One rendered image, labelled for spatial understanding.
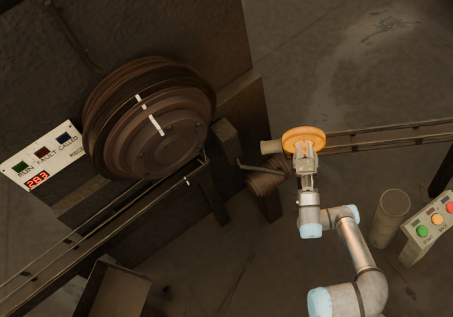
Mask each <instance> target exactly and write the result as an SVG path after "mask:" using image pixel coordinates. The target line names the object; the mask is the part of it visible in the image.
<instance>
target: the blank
mask: <svg viewBox="0 0 453 317"><path fill-rule="evenodd" d="M300 140H309V141H310V142H311V144H312V146H313V149H314V150H315V152H317V151H319V150H321V149H322V148H323V147H324V146H325V144H326V137H325V133H324V132H323V131H322V130H321V129H318V128H316V127H309V126H303V127H296V128H293V129H290V130H289V131H287V132H285V133H284V134H283V136H282V147H283V148H284V149H285V150H286V151H287V152H290V153H293V154H294V153H295V149H296V146H297V142H298V141H300ZM302 151H303V153H304V154H306V152H307V149H306V147H305V142H303V149H302Z"/></svg>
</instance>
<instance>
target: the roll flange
mask: <svg viewBox="0 0 453 317"><path fill-rule="evenodd" d="M172 66H177V67H185V68H188V69H190V70H192V71H194V72H195V73H196V74H197V75H198V76H199V77H201V78H203V79H204V77H203V76H202V74H201V73H200V72H199V71H198V70H197V69H196V68H195V67H193V66H191V65H189V64H186V63H180V62H176V61H175V60H173V59H171V58H169V57H165V56H159V55H153V56H147V57H141V58H139V59H134V60H133V61H130V62H128V63H126V64H124V65H122V66H120V67H118V68H117V69H115V70H114V71H112V72H111V73H110V74H109V75H107V76H106V77H105V78H104V79H103V80H101V81H100V83H99V84H98V85H97V86H96V87H95V88H94V90H93V91H92V92H91V94H90V96H89V97H88V99H87V101H86V103H85V105H84V108H83V111H82V127H83V134H82V145H83V149H84V152H85V153H86V155H87V157H88V158H89V159H90V160H92V157H91V156H90V154H89V152H88V149H87V144H86V138H87V133H88V128H89V127H90V124H91V121H92V119H93V118H94V116H95V114H96V112H97V111H98V110H99V108H100V107H101V106H102V104H103V103H104V102H105V101H106V100H107V99H108V98H109V97H110V96H111V95H112V94H113V93H114V92H115V91H116V90H118V89H119V88H120V87H122V86H123V85H124V84H126V83H128V82H129V81H130V80H132V79H134V78H136V77H138V76H140V75H142V74H144V73H146V72H148V71H152V70H154V69H158V68H162V67H172Z"/></svg>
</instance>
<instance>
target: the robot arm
mask: <svg viewBox="0 0 453 317"><path fill-rule="evenodd" d="M304 141H305V147H306V149H307V152H306V157H307V158H303V157H304V153H303V151H302V149H303V140H300V141H298V142H297V146H296V149H295V153H294V155H293V168H294V169H296V173H295V174H296V175H297V177H300V181H301V187H302V189H300V190H297V193H298V196H297V198H298V201H296V203H297V204H298V211H299V216H298V218H297V227H298V229H299V231H300V235H301V237H302V238H319V237H321V236H322V231H325V230H329V229H336V231H337V234H338V236H339V238H340V241H341V244H342V246H343V248H344V251H345V254H346V256H347V258H348V261H349V264H350V265H351V268H352V271H353V274H354V276H355V277H354V282H350V283H343V284H338V285H331V286H327V287H317V288H316V289H312V290H310V291H309V293H308V295H307V302H308V304H307V306H308V311H309V317H377V316H379V315H380V313H381V312H382V311H383V309H384V307H385V305H386V302H387V300H388V282H387V280H386V277H385V275H384V273H383V272H382V270H380V269H379V268H377V266H376V264H375V262H374V260H373V257H372V255H371V253H370V251H369V249H368V247H367V244H366V243H365V240H364V238H363V236H362V234H361V232H360V230H359V227H358V224H359V221H360V218H359V212H358V210H357V207H356V206H355V205H353V204H351V205H343V206H339V207H334V208H327V209H323V210H320V195H319V194H318V189H317V188H313V186H314V179H313V176H315V175H317V167H318V156H317V154H316V152H315V150H314V149H313V146H312V144H311V142H310V141H309V140H304Z"/></svg>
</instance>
